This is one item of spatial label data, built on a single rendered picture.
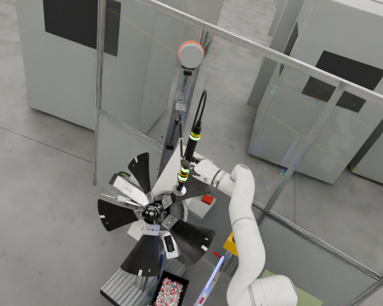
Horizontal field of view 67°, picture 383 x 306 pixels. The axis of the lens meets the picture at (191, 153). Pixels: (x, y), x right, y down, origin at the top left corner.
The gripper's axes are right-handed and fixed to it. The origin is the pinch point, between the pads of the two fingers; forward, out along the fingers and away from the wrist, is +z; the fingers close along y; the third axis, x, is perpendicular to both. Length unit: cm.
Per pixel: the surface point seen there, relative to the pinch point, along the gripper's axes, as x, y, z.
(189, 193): -29.0, 9.7, -2.7
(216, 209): -93, 70, -8
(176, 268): -157, 43, -2
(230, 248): -63, 21, -35
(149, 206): -41.3, -3.3, 12.9
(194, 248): -47, -5, -20
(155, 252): -64, -11, -1
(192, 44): 30, 56, 41
